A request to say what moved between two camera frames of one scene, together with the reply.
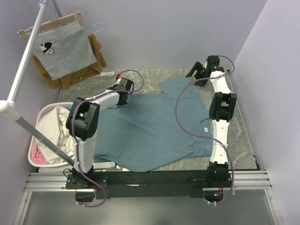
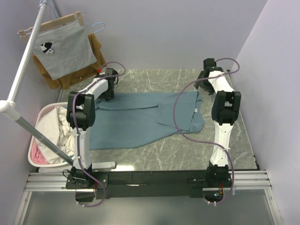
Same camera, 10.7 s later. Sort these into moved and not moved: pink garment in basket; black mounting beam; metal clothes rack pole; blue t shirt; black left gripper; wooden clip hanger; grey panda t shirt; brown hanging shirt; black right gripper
Moved: black left gripper; blue t shirt; black right gripper
Not moved: grey panda t shirt; metal clothes rack pole; pink garment in basket; black mounting beam; brown hanging shirt; wooden clip hanger
